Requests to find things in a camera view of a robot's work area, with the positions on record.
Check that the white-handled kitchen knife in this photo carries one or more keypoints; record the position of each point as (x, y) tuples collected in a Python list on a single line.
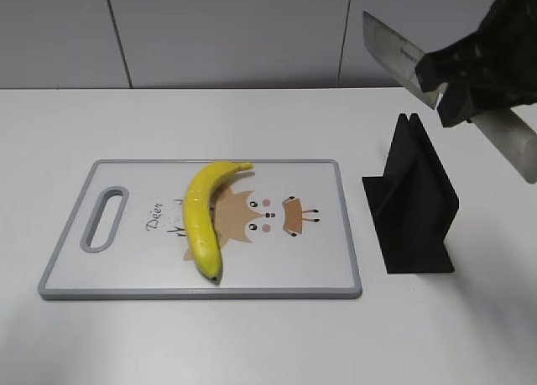
[(504, 129)]

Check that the black knife stand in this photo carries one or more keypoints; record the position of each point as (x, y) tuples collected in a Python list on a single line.
[(413, 203)]

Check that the white grey-rimmed cutting board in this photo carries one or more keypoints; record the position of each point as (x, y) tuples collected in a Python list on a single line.
[(283, 228)]

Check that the yellow plastic banana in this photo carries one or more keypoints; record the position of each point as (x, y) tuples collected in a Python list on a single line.
[(202, 238)]

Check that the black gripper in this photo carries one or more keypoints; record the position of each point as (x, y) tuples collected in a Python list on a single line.
[(493, 67)]

